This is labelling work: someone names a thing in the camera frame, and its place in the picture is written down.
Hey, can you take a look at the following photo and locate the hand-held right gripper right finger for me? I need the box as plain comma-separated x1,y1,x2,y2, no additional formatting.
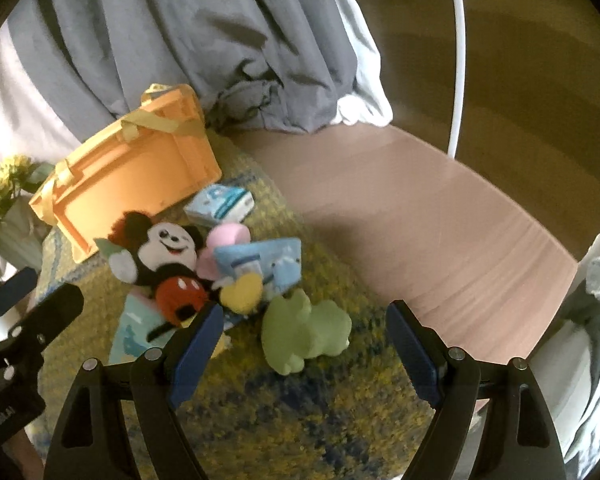
386,300,566,480

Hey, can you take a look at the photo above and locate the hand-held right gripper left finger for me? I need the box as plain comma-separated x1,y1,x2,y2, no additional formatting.
44,304,224,480

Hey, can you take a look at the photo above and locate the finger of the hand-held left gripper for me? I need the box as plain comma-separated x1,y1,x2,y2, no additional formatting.
7,282,85,361
0,266,39,322

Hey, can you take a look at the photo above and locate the green frog plush toy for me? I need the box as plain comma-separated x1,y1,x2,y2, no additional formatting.
260,288,352,376

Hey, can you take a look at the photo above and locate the orange storage basket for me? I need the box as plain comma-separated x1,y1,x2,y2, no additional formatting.
28,83,223,264

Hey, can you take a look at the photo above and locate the yellow plush toy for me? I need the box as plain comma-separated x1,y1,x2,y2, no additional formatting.
219,272,263,315

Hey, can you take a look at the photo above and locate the yellow blue rug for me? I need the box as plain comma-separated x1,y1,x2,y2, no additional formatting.
35,130,481,480

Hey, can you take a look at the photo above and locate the yellow flower bouquet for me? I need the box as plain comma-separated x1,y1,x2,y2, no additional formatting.
0,155,56,293

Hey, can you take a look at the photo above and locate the mouse plush toy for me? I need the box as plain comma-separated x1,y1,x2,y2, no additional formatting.
94,210,216,343

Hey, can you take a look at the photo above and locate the pink plush toy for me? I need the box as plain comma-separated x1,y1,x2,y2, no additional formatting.
196,223,253,281

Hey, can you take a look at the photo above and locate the blue printed pouch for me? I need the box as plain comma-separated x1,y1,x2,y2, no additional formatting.
214,237,303,302

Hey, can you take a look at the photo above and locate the white blue tissue packet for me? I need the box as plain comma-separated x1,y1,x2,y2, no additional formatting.
184,184,256,223

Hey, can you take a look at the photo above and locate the grey white patterned cloth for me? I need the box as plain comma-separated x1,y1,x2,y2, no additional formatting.
545,255,600,466

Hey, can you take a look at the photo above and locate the white bed sheet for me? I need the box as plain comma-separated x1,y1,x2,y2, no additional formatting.
325,0,395,127

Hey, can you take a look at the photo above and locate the white hoop tube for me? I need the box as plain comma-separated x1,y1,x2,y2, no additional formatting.
445,0,468,158

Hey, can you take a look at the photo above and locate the grey bed sheet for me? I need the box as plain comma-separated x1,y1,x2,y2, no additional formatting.
7,0,361,133

